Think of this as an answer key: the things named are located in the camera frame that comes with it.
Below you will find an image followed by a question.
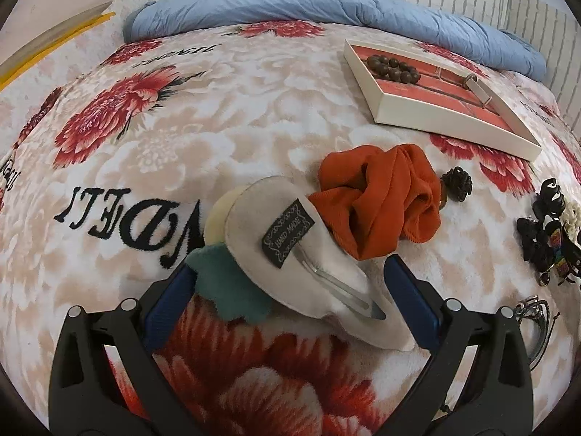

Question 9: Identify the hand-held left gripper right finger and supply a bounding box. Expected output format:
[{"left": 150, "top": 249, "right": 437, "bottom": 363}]
[{"left": 383, "top": 254, "right": 534, "bottom": 436}]

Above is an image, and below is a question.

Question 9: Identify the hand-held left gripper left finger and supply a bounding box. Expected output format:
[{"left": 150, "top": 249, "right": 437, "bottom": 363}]
[{"left": 48, "top": 261, "right": 205, "bottom": 436}]

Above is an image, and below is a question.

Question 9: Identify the orange fabric scrunchie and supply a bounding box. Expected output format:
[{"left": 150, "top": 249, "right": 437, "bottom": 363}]
[{"left": 308, "top": 144, "right": 443, "bottom": 261}]

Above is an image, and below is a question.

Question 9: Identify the beige felt hair clip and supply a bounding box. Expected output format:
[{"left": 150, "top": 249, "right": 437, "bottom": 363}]
[{"left": 186, "top": 176, "right": 416, "bottom": 351}]

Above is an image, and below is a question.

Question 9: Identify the pile of black hair clips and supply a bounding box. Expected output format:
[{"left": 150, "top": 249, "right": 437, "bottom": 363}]
[{"left": 516, "top": 178, "right": 581, "bottom": 287}]

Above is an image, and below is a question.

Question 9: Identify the white tray with red lining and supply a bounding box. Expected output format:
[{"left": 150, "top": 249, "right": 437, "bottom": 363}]
[{"left": 342, "top": 39, "right": 543, "bottom": 162}]

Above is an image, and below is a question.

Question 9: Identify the small dark brown hair claw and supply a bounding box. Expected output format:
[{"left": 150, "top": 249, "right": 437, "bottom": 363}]
[{"left": 440, "top": 166, "right": 474, "bottom": 203}]

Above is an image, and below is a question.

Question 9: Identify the floral printed blanket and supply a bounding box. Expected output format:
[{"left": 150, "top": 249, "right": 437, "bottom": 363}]
[{"left": 0, "top": 20, "right": 581, "bottom": 436}]

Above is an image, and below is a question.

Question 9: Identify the white bar hair clip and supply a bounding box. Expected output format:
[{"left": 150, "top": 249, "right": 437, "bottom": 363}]
[{"left": 462, "top": 74, "right": 495, "bottom": 106}]

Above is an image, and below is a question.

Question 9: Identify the yellow strip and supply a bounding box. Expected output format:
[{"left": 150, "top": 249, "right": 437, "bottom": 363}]
[{"left": 0, "top": 11, "right": 116, "bottom": 92}]

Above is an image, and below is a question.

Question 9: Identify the blue rolled duvet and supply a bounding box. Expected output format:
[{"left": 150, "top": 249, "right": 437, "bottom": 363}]
[{"left": 122, "top": 0, "right": 548, "bottom": 80}]

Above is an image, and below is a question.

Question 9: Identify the brown wooden bead bracelet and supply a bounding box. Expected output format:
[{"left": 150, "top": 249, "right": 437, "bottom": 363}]
[{"left": 365, "top": 54, "right": 420, "bottom": 85}]

